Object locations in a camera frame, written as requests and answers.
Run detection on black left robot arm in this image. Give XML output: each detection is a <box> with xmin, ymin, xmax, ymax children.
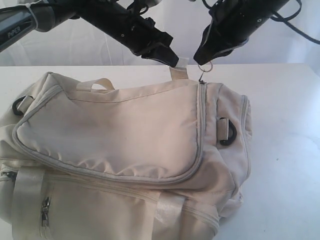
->
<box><xmin>0</xmin><ymin>0</ymin><xmax>179</xmax><ymax>67</ymax></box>

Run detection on silver metal key ring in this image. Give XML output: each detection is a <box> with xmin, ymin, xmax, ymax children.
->
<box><xmin>198</xmin><ymin>61</ymin><xmax>214</xmax><ymax>74</ymax></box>

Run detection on white backdrop curtain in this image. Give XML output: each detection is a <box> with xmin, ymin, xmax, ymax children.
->
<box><xmin>0</xmin><ymin>0</ymin><xmax>320</xmax><ymax>71</ymax></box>

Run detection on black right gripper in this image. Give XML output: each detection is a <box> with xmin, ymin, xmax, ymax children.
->
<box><xmin>193</xmin><ymin>0</ymin><xmax>275</xmax><ymax>65</ymax></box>

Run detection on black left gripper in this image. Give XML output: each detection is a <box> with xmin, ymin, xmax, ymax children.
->
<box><xmin>107</xmin><ymin>4</ymin><xmax>179</xmax><ymax>67</ymax></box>

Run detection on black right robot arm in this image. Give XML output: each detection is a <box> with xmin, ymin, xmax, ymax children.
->
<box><xmin>193</xmin><ymin>0</ymin><xmax>320</xmax><ymax>66</ymax></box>

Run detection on cream fabric duffel bag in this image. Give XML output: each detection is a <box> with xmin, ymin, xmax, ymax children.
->
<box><xmin>0</xmin><ymin>65</ymin><xmax>252</xmax><ymax>240</ymax></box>

